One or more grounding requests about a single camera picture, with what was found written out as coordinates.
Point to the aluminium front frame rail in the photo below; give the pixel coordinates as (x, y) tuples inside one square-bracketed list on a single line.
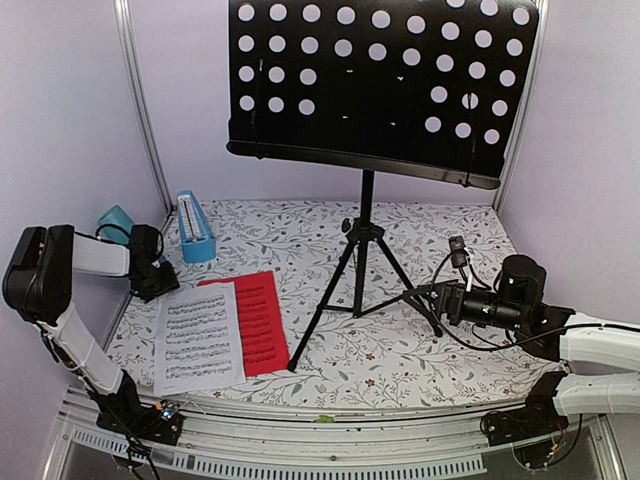
[(223, 439)]

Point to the left aluminium corner post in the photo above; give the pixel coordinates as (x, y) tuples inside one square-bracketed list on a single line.
[(126, 36)]

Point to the right aluminium corner post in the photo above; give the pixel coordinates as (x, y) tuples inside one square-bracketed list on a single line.
[(517, 135)]

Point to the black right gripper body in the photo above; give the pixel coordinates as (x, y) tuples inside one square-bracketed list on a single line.
[(455, 313)]

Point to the blue metronome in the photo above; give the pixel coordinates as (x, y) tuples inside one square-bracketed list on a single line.
[(198, 242)]

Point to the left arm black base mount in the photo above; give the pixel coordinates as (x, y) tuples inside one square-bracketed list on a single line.
[(158, 423)]

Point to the floral tablecloth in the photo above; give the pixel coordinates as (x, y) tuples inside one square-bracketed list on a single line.
[(390, 358)]

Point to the black music stand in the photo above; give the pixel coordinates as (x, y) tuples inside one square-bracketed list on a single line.
[(419, 88)]

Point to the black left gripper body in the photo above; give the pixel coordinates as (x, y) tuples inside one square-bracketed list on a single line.
[(157, 282)]

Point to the white sheet music paper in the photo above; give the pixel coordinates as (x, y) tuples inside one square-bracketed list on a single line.
[(198, 344)]

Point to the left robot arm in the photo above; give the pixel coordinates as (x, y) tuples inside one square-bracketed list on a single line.
[(38, 282)]

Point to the aluminium corner post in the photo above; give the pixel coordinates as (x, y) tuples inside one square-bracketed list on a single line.
[(126, 36), (517, 135)]

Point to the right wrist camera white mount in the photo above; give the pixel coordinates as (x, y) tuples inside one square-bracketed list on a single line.
[(461, 261)]

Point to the red sheet music paper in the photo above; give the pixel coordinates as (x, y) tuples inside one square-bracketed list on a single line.
[(265, 349)]

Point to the teal cylindrical cup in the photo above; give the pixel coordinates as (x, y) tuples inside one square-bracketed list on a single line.
[(115, 225)]

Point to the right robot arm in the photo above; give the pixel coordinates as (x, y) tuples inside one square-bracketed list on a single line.
[(551, 333)]

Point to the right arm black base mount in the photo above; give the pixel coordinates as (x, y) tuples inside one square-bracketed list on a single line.
[(530, 422)]

